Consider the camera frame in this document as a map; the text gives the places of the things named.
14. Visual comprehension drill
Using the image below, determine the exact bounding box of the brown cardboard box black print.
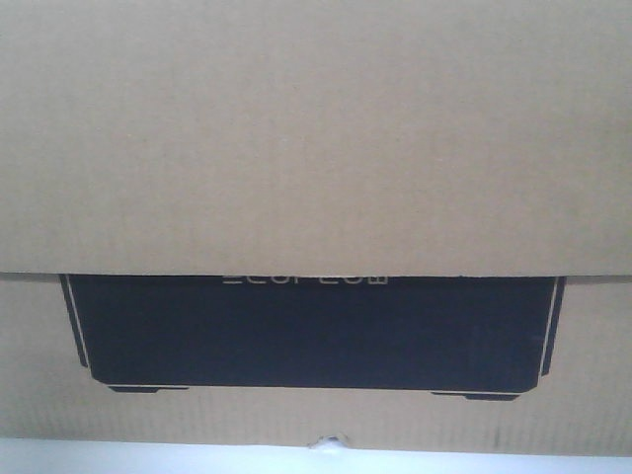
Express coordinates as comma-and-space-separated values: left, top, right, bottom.
1, 1, 631, 456

